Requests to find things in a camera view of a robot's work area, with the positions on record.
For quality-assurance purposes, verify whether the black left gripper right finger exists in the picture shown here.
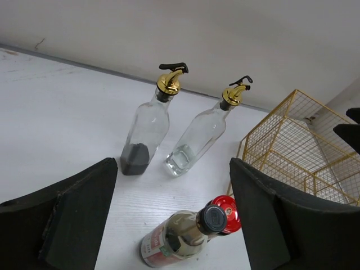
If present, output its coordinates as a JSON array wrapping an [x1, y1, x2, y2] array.
[[229, 158, 359, 269]]

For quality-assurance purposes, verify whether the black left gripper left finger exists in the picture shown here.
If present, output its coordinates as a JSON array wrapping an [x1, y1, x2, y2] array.
[[1, 157, 118, 269]]

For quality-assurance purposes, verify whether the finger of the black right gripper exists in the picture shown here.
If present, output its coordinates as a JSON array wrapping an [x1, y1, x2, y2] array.
[[346, 107, 360, 124], [333, 124, 360, 154]]

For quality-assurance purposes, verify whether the red lid sauce jar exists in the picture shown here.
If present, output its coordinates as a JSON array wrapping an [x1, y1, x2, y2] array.
[[208, 195, 241, 236]]

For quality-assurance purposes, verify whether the black cap vinegar bottle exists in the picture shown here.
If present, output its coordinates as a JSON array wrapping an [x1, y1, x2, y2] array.
[[139, 204, 227, 268]]

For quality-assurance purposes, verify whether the clear oil bottle gold spout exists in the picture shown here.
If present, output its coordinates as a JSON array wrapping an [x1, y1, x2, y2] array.
[[164, 75, 253, 177]]

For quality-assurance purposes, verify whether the oil bottle with dark liquid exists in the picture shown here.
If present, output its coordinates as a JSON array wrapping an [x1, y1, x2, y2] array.
[[120, 62, 188, 176]]

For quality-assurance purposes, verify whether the gold wire basket rack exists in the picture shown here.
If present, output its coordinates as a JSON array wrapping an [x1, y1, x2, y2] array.
[[236, 89, 359, 206]]

